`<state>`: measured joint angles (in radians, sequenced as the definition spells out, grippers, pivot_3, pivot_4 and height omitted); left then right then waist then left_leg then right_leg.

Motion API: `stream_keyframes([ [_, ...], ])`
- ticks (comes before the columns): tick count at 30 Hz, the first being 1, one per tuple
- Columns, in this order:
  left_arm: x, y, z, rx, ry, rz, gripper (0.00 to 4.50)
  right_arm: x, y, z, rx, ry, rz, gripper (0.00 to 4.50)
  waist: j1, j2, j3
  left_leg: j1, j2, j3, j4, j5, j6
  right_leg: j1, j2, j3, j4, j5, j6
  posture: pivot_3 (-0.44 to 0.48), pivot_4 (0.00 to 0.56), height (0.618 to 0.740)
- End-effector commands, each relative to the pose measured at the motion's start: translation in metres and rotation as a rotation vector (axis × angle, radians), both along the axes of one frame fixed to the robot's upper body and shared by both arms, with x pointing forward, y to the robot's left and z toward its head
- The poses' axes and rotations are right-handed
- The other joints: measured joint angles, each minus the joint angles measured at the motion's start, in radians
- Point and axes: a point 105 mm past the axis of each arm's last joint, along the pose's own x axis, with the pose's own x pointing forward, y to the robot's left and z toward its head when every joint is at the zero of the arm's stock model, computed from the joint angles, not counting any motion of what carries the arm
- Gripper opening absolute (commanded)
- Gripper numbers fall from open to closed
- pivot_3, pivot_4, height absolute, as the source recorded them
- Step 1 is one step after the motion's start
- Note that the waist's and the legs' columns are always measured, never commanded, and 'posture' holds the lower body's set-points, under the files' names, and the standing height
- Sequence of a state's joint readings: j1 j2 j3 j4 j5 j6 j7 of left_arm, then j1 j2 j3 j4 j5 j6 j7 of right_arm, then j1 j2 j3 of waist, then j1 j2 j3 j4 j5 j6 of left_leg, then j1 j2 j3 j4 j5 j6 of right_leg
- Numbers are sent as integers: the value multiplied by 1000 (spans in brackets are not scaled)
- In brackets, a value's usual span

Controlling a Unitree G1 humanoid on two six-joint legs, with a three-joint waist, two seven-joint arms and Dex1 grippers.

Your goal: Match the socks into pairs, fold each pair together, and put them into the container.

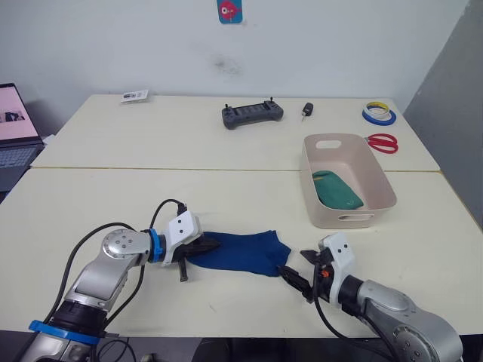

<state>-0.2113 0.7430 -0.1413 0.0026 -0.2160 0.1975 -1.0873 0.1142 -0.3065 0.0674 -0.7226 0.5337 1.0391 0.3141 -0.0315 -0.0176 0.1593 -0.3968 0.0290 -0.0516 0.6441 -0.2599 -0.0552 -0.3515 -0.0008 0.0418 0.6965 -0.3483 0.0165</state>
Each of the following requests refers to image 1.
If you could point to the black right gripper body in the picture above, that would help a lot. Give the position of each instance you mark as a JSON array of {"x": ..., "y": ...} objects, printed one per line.
[{"x": 322, "y": 281}]

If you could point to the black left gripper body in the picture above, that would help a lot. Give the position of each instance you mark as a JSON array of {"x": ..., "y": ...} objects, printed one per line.
[{"x": 188, "y": 252}]

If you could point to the dark blue sock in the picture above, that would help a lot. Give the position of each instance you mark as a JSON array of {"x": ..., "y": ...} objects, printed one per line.
[{"x": 241, "y": 252}]

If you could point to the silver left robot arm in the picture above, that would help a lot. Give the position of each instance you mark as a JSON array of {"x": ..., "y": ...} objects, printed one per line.
[{"x": 109, "y": 271}]

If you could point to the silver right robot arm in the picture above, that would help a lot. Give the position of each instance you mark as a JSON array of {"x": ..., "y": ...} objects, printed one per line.
[{"x": 400, "y": 313}]

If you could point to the folded green sock pair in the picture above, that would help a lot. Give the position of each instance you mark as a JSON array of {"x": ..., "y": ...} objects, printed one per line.
[{"x": 336, "y": 190}]

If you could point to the beige plastic container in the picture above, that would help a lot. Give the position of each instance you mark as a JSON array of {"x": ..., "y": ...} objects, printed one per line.
[{"x": 371, "y": 181}]

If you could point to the grey handheld controller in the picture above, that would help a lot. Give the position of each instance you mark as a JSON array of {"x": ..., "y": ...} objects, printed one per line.
[{"x": 251, "y": 113}]

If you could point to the black car key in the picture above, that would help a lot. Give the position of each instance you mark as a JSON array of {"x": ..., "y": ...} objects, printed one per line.
[{"x": 307, "y": 110}]

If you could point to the blue tape roll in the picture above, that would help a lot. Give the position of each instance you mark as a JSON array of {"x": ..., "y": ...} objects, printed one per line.
[{"x": 378, "y": 118}]

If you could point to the small white printed card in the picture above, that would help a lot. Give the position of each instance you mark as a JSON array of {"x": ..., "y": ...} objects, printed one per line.
[{"x": 134, "y": 97}]

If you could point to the yellow tape roll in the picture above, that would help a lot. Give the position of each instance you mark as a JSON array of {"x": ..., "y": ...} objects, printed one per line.
[{"x": 376, "y": 105}]

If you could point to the grey laptop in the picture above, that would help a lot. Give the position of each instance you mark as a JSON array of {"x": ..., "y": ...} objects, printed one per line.
[{"x": 17, "y": 151}]

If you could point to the blue sticker with red fish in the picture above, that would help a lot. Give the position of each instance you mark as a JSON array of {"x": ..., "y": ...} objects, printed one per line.
[{"x": 230, "y": 11}]

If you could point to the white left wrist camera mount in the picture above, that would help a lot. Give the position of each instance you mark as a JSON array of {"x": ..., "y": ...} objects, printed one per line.
[{"x": 183, "y": 226}]

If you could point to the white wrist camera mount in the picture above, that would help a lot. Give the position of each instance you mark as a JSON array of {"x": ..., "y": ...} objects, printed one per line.
[
  {"x": 183, "y": 226},
  {"x": 341, "y": 256}
]

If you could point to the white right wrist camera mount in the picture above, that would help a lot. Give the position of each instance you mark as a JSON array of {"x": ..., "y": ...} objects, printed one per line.
[{"x": 341, "y": 256}]

